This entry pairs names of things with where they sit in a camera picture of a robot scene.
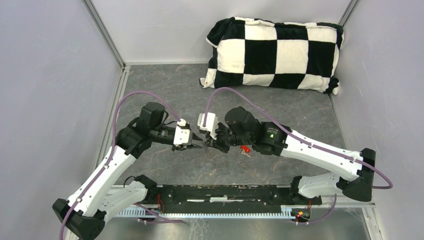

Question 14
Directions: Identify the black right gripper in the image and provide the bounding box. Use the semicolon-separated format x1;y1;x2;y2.
205;122;253;154

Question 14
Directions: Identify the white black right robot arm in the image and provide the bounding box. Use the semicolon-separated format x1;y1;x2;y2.
197;106;376;204

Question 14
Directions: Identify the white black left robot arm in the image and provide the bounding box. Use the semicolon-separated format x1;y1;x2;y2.
52;102;201;240

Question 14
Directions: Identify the red tag key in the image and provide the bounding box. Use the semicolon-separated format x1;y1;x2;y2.
239;145;251;158

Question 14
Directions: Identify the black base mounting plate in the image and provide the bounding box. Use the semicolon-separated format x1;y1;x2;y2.
141;184;323;214

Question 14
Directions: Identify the black white checkered pillow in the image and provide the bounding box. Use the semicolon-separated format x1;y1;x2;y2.
199;17;344;95

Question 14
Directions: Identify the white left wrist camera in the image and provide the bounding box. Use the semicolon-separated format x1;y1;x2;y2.
173;118;193;147

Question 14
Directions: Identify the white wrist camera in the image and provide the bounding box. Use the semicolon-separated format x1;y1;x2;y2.
173;118;193;147
197;112;219;140

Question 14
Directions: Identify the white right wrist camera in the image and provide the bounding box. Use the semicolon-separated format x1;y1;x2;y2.
197;112;219;140

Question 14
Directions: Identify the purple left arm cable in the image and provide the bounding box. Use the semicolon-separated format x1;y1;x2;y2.
58;91;186;240

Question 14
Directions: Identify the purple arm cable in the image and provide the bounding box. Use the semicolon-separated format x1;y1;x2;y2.
58;91;186;240
202;87;394;225

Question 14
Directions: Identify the white toothed cable duct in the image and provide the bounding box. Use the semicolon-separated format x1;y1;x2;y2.
115;206;295;220

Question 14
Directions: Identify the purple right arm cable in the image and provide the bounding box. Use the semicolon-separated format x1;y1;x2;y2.
202;87;394;225

